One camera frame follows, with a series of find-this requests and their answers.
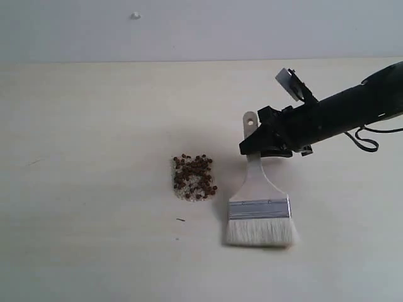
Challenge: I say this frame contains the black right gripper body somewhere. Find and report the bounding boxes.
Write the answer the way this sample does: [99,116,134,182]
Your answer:
[258,106,313,156]

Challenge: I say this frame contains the wide wooden paint brush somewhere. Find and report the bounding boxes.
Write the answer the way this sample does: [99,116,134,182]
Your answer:
[222,111,299,248]

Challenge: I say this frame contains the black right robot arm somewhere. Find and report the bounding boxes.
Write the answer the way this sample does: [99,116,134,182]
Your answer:
[239,62,402,158]

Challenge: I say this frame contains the pile of beans and rice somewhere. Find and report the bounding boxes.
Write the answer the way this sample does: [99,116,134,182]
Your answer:
[171,154,218,202]

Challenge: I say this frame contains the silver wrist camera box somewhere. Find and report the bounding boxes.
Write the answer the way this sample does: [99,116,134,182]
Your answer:
[275,68,319,104]

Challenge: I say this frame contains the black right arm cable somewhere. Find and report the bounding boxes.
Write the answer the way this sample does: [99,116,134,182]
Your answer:
[344,124,403,154]

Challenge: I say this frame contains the white wall plug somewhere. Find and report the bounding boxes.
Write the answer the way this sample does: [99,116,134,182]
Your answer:
[130,12,142,20]

